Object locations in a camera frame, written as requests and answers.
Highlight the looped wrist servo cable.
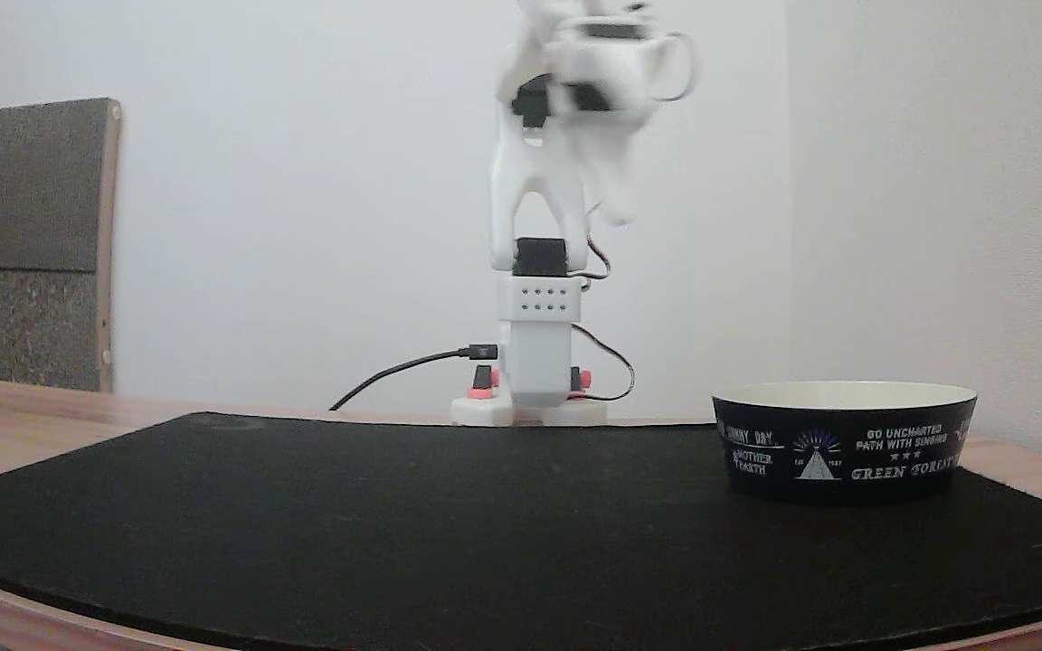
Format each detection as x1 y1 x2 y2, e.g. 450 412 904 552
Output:
652 31 699 102

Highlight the navy paper bowl white inside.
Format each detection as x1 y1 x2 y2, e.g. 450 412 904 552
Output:
712 381 978 505

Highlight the red black servo cable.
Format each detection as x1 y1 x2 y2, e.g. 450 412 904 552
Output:
577 226 612 292
573 324 636 401

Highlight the grey cork board wooden frame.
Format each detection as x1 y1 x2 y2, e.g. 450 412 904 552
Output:
0 98 121 392

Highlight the black desk mat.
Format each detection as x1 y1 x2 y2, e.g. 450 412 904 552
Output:
0 411 1042 651

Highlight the black power cable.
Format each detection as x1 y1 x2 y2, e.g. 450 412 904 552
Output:
329 344 500 412

